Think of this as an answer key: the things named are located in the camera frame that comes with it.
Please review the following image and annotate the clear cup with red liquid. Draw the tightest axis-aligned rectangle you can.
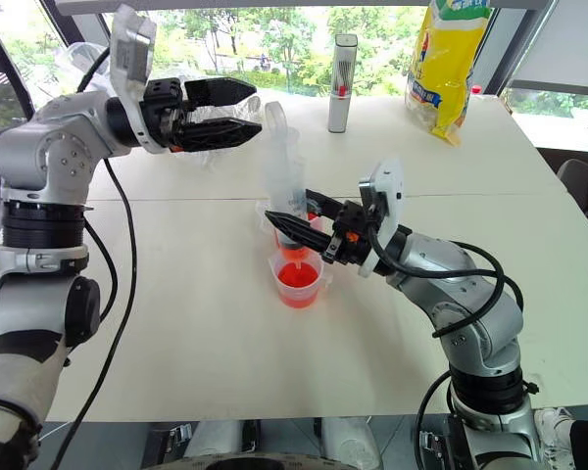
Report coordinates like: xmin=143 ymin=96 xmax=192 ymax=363
xmin=267 ymin=247 xmax=333 ymax=309
xmin=271 ymin=212 xmax=332 ymax=256

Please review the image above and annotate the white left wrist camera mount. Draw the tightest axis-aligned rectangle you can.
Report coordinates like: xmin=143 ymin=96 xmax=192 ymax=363
xmin=108 ymin=3 xmax=177 ymax=156

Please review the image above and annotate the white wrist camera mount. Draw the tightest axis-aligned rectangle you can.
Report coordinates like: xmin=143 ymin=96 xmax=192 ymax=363
xmin=108 ymin=3 xmax=177 ymax=156
xmin=356 ymin=157 xmax=406 ymax=278

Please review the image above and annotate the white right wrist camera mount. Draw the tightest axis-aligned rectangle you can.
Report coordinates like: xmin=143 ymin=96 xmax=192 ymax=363
xmin=356 ymin=157 xmax=406 ymax=278

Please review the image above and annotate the crumpled clear plastic wrapper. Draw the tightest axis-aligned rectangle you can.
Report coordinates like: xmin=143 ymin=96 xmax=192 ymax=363
xmin=173 ymin=95 xmax=265 ymax=172

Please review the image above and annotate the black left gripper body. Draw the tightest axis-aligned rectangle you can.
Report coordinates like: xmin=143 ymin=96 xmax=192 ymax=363
xmin=140 ymin=76 xmax=192 ymax=151

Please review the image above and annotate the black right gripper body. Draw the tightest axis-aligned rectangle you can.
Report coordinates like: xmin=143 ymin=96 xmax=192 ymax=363
xmin=322 ymin=200 xmax=383 ymax=268

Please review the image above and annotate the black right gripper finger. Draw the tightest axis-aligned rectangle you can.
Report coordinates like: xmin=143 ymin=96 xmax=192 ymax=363
xmin=264 ymin=210 xmax=337 ymax=253
xmin=304 ymin=188 xmax=347 ymax=219

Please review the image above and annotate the grey rounded leg shape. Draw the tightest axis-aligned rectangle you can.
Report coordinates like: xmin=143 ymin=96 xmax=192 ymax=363
xmin=322 ymin=415 xmax=381 ymax=469
xmin=183 ymin=419 xmax=241 ymax=459

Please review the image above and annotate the yellow printed snack bag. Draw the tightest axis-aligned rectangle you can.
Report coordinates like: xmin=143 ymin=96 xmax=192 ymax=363
xmin=404 ymin=0 xmax=492 ymax=147

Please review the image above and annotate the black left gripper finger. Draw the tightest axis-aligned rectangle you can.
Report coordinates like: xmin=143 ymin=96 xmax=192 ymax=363
xmin=173 ymin=117 xmax=264 ymax=154
xmin=183 ymin=75 xmax=259 ymax=109

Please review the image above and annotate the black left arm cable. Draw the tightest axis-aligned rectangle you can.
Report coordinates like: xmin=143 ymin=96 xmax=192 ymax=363
xmin=48 ymin=46 xmax=139 ymax=470

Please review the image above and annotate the white cylindrical container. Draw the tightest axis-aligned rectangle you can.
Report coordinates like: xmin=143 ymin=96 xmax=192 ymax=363
xmin=326 ymin=32 xmax=358 ymax=134

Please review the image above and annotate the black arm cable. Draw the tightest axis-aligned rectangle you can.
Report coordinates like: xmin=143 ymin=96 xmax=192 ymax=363
xmin=367 ymin=222 xmax=526 ymax=470
xmin=48 ymin=46 xmax=139 ymax=470

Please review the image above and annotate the dark grey chair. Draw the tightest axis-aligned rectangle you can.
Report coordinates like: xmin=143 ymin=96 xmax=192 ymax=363
xmin=556 ymin=157 xmax=588 ymax=236

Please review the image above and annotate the white sneaker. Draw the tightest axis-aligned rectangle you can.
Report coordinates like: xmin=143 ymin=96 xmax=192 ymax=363
xmin=533 ymin=406 xmax=577 ymax=470

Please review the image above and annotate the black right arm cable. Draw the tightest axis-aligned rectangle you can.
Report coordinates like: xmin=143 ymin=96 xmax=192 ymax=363
xmin=367 ymin=222 xmax=526 ymax=470

